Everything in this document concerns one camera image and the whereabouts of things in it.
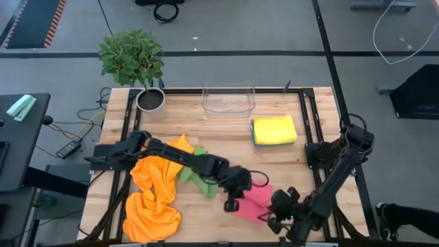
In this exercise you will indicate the black cabinet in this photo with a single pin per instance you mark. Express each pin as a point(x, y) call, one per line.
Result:
point(422, 89)

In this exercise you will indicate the green leafy plant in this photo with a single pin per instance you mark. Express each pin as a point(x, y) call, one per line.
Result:
point(132, 56)

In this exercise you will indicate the black slanted frame strut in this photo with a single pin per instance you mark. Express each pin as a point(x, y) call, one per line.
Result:
point(161, 84)
point(286, 87)

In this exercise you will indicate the black desk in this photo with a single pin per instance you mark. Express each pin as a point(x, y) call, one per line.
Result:
point(24, 147)

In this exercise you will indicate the blue microfiber towel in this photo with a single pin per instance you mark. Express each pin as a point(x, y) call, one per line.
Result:
point(252, 137)

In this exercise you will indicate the green microfiber towel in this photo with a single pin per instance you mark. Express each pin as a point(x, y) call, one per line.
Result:
point(205, 187)

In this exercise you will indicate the black metal table frame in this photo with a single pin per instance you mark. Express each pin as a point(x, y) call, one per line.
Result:
point(185, 91)

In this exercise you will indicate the person's leg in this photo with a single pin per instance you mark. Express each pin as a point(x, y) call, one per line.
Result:
point(418, 219)

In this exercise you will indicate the person's shoe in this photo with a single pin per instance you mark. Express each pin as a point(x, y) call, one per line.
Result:
point(385, 219)

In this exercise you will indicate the grey desk base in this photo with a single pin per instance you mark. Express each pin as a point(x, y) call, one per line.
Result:
point(68, 171)

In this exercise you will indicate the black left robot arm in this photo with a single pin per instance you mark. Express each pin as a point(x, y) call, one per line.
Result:
point(185, 158)

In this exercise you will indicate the mint green stapler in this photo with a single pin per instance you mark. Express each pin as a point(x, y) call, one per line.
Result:
point(21, 107)

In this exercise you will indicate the black power adapter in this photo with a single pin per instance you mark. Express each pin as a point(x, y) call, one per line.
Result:
point(68, 148)

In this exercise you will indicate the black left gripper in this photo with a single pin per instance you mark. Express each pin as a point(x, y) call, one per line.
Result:
point(238, 182)

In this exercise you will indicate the yellow microfiber towel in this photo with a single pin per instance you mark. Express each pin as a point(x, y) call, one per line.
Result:
point(274, 130)

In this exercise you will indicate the pink microfiber towel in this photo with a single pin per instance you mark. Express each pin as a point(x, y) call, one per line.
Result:
point(255, 202)

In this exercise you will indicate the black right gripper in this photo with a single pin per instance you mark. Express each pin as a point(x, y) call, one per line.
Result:
point(284, 206)

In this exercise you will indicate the black orange-edged floor mat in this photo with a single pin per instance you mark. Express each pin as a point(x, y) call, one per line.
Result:
point(31, 24)

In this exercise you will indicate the grey desk foot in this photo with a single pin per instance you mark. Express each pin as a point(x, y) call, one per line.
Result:
point(377, 5)
point(385, 88)

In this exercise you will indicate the black round knob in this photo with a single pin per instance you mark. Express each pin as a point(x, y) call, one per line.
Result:
point(48, 120)

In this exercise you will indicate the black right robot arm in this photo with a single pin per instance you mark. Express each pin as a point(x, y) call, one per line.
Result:
point(336, 178)

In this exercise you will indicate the clear plastic bin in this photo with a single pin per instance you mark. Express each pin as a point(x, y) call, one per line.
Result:
point(228, 99)

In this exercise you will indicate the orange microfiber towel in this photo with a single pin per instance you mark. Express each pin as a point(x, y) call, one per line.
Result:
point(144, 171)
point(147, 219)

